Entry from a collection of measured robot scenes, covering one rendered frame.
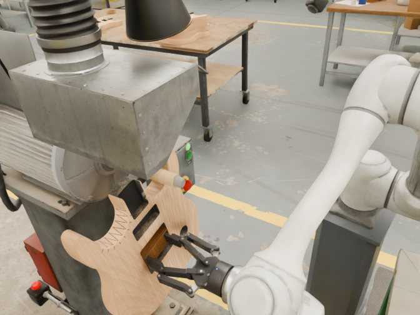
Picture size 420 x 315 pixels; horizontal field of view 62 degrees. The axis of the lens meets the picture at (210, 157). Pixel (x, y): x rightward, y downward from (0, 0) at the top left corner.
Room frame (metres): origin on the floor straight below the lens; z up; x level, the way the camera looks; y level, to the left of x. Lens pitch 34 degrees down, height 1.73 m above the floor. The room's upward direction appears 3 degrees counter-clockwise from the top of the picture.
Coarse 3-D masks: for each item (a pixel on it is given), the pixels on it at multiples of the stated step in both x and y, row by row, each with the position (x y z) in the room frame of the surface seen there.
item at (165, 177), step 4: (156, 172) 0.64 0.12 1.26; (160, 172) 0.64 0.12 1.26; (164, 172) 0.64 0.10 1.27; (168, 172) 0.64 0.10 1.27; (172, 172) 0.64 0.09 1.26; (152, 176) 0.64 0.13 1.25; (156, 176) 0.64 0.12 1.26; (160, 176) 0.63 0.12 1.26; (164, 176) 0.63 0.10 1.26; (168, 176) 0.62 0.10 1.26; (172, 176) 0.62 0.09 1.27; (180, 176) 0.64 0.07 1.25; (156, 180) 0.64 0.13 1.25; (160, 180) 0.63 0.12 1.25; (164, 180) 0.62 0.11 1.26; (168, 180) 0.62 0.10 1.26; (172, 180) 0.61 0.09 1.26; (168, 184) 0.62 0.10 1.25; (172, 184) 0.61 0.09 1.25
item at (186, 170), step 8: (176, 144) 0.99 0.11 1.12; (184, 144) 0.99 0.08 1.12; (176, 152) 0.95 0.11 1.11; (184, 152) 0.98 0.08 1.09; (184, 160) 0.98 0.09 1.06; (192, 160) 1.02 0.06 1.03; (184, 168) 0.97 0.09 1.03; (192, 168) 1.01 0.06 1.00; (184, 176) 0.97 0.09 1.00; (192, 176) 1.01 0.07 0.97; (192, 184) 1.00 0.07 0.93; (184, 192) 0.96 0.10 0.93
